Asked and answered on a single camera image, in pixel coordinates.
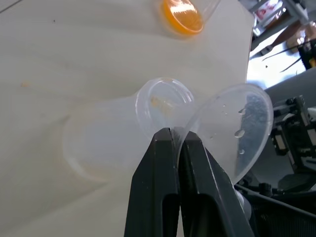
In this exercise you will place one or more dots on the clear cup with orange liquid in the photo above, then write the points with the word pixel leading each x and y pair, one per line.
pixel 182 17

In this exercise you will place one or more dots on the clear plastic cup lying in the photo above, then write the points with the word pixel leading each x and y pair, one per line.
pixel 111 133

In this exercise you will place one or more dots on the black mechanical device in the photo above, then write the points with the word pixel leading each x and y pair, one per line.
pixel 296 138

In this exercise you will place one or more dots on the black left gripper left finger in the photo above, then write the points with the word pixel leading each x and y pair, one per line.
pixel 150 187

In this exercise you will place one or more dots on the brown wooden furniture piece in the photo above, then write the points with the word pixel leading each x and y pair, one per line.
pixel 288 32

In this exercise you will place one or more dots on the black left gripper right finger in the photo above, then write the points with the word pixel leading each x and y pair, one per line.
pixel 205 197

